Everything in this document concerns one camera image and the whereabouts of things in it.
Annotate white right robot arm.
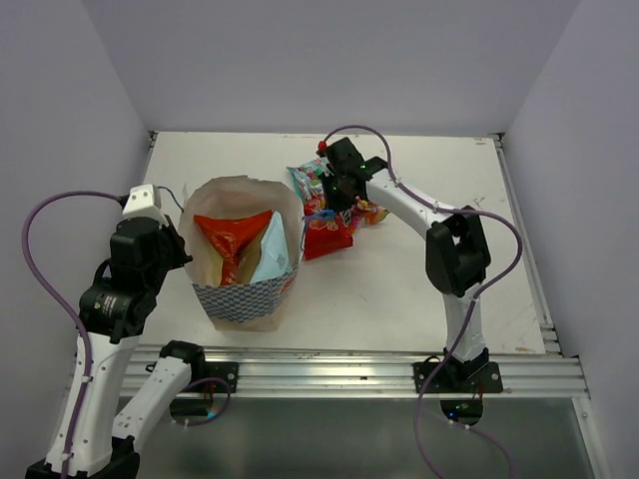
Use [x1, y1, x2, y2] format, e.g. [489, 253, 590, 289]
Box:
[318, 138, 491, 393]

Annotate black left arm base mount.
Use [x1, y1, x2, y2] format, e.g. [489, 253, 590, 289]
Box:
[169, 361, 240, 428]

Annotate white paper bag blue handles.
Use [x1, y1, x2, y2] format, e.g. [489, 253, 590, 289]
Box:
[178, 176, 304, 331]

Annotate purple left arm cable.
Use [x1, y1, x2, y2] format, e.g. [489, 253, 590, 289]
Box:
[22, 191, 131, 479]

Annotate aluminium front mounting rail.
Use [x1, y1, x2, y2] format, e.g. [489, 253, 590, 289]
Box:
[117, 343, 585, 400]

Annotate aluminium table edge rail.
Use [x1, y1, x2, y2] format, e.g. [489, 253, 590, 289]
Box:
[488, 133, 563, 356]

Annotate green candy packet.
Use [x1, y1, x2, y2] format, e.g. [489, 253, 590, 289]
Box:
[287, 158, 327, 203]

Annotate red fruit candy packet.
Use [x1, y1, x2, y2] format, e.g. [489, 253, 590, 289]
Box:
[302, 199, 353, 261]

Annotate colourful twisted candy packet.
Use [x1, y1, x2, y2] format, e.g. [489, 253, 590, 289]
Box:
[339, 198, 389, 234]

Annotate blue cassava chips bag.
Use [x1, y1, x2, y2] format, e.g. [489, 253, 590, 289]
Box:
[250, 212, 292, 283]

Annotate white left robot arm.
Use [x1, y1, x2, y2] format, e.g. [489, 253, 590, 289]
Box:
[25, 217, 208, 478]

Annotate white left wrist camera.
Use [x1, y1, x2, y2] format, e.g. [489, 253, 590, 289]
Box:
[122, 184, 166, 225]

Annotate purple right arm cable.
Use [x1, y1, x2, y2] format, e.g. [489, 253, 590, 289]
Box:
[319, 124, 524, 479]

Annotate red chips bag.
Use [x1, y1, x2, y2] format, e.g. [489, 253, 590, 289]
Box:
[194, 211, 274, 286]

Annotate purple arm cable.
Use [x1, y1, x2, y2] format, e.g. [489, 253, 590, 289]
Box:
[319, 124, 524, 479]
[22, 191, 131, 479]

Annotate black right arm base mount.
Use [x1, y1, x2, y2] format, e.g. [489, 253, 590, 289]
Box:
[425, 348, 504, 426]

